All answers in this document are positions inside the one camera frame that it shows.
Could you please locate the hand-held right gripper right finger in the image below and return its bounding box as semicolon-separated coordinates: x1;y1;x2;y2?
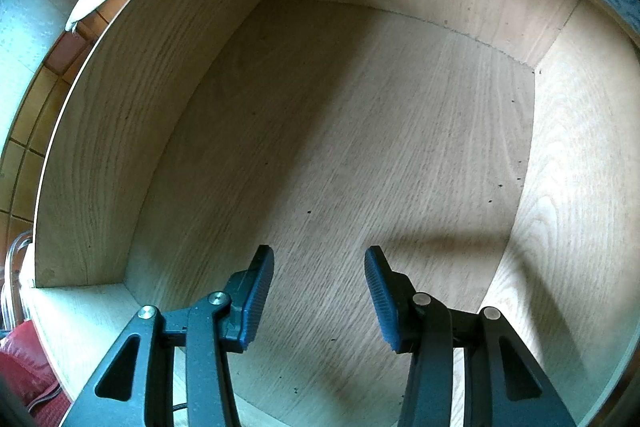
364;246;576;427

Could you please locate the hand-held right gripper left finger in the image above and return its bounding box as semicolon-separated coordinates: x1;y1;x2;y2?
60;245;275;427

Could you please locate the wooden drawer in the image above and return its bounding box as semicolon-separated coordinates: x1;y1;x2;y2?
32;0;640;427

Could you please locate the red cloth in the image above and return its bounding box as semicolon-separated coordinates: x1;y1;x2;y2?
0;321;72;419

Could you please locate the clear plastic stool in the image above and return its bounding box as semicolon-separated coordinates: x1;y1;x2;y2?
0;227;37;334

